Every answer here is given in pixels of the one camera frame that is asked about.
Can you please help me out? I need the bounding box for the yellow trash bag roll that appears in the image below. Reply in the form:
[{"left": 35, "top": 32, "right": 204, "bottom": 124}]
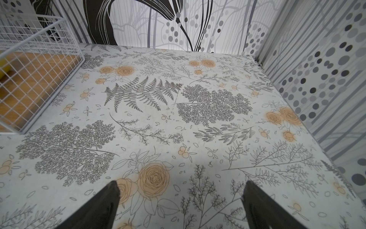
[{"left": 0, "top": 58, "right": 11, "bottom": 79}]

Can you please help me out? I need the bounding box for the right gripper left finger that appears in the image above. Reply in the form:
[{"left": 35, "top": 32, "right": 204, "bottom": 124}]
[{"left": 57, "top": 181, "right": 120, "bottom": 229}]

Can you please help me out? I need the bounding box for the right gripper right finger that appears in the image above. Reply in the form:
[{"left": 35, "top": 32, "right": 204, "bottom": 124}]
[{"left": 241, "top": 181, "right": 305, "bottom": 229}]

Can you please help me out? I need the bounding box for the white wire wooden shelf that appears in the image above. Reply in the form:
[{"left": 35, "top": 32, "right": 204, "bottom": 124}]
[{"left": 1, "top": 1, "right": 85, "bottom": 135}]

